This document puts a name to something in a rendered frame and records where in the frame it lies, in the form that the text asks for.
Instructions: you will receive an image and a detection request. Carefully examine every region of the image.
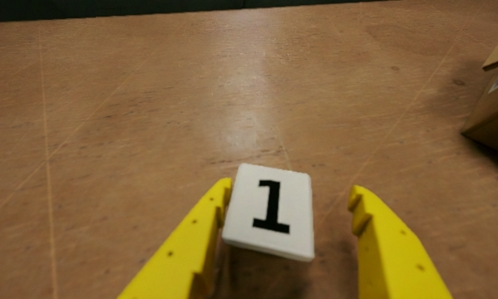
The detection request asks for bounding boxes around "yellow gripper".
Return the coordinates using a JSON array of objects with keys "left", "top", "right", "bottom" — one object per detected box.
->
[{"left": 117, "top": 178, "right": 452, "bottom": 299}]

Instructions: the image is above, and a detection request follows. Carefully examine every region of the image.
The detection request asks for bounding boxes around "white cube with black number 8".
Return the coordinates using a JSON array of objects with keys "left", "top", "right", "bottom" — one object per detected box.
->
[{"left": 222, "top": 164, "right": 314, "bottom": 262}]

